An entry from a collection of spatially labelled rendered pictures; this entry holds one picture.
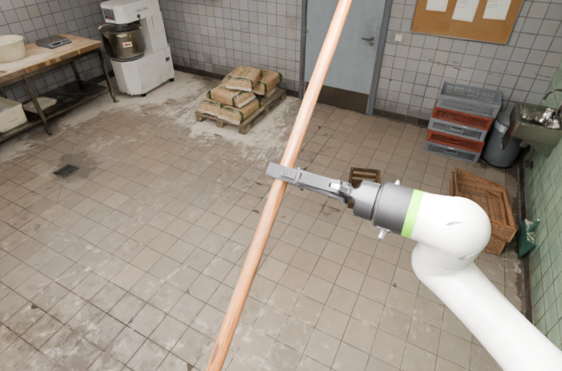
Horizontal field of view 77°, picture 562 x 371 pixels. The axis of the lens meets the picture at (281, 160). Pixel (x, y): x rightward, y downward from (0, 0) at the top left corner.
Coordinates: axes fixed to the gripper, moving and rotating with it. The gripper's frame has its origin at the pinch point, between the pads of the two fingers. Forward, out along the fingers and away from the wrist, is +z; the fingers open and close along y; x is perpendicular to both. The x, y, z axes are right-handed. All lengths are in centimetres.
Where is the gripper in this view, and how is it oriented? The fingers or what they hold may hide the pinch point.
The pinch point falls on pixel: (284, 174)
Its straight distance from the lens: 76.6
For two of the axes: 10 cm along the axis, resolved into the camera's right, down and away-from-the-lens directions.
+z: -8.9, -2.6, 3.7
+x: 3.3, -9.3, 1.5
